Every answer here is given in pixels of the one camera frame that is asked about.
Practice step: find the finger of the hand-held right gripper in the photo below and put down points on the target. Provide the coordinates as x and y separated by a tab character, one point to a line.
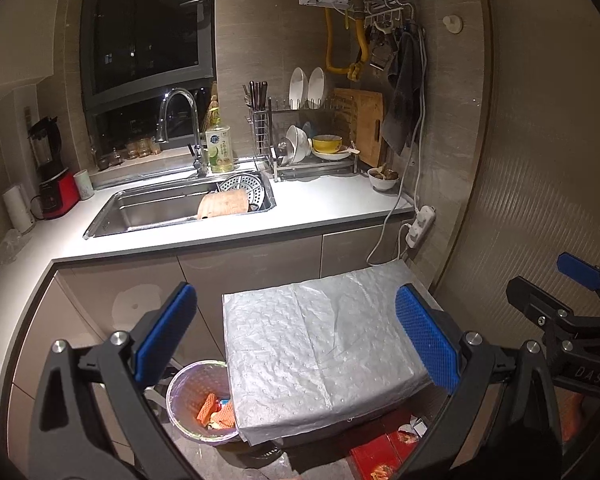
535	300
577	266

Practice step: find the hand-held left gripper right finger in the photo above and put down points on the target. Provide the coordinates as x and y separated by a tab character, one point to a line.
425	337

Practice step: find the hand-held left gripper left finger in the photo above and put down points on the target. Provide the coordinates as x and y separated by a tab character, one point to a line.
165	332

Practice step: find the trash bin with plastic bag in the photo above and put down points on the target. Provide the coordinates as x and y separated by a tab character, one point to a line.
180	385

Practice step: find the orange foam fruit net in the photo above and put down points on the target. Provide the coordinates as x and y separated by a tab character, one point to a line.
207	407

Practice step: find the person's right hand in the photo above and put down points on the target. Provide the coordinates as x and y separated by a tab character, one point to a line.
575	415

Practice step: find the small white box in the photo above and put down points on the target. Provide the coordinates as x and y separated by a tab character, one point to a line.
412	429

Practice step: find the white power strip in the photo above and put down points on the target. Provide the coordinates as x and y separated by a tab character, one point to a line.
420	225

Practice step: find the grey padded mat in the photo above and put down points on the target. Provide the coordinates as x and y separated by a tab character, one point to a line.
305	340

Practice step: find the red cardboard box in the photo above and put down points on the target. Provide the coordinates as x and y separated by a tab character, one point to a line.
380	452

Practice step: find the stainless steel sink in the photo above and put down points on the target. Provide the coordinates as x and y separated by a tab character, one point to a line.
145	210

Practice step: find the round wooden cutting board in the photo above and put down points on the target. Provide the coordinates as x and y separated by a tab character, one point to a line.
225	204

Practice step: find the white bowl of chestnuts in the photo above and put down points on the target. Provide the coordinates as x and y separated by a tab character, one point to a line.
382	180

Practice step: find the white cup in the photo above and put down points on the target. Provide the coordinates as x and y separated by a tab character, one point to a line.
83	185

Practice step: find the metal steamer rack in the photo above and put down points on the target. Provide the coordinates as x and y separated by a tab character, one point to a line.
245	182

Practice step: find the clear plastic bag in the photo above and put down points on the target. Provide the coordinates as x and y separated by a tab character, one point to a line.
12	246

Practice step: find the red base blender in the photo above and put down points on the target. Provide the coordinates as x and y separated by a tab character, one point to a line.
55	190

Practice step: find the small dark jar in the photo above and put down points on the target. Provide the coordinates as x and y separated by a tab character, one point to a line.
102	162
115	156

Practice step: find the glass jar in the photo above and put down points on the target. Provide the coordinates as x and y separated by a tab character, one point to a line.
131	149
155	145
143	146

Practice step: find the green dish soap bottle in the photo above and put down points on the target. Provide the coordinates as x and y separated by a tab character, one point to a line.
219	152

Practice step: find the white paper towel roll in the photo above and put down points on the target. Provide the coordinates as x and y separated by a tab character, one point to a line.
17	207

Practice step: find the metal dish rack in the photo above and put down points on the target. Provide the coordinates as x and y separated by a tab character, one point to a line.
320	167

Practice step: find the shallow white dish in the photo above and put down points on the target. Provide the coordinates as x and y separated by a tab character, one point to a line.
332	156

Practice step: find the yellow bowl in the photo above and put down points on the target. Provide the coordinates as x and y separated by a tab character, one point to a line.
327	145

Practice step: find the rectangular wooden cutting board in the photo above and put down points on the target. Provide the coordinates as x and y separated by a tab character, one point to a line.
365	125

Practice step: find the metal utensil holder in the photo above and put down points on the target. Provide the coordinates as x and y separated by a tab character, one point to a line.
260	130

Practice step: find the tall glass bottle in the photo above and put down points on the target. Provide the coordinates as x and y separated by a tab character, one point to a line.
213	105

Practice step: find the dark hanging cloth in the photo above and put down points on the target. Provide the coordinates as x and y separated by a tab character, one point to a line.
402	100

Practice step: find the chrome kitchen faucet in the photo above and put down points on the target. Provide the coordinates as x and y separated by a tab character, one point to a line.
180	94

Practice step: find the bundle of kitchen knives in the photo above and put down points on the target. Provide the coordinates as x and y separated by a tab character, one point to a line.
258	95

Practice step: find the white plate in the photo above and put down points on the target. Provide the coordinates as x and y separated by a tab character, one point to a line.
297	86
317	85

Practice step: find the hanging metal utensil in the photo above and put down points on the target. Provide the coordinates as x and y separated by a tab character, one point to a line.
380	50

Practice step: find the dark window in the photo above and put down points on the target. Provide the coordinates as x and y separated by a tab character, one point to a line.
145	25

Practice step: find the metal hook rack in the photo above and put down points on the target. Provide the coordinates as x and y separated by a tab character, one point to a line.
387	20

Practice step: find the white round wall hook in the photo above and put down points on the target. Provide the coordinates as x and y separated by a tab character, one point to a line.
452	22

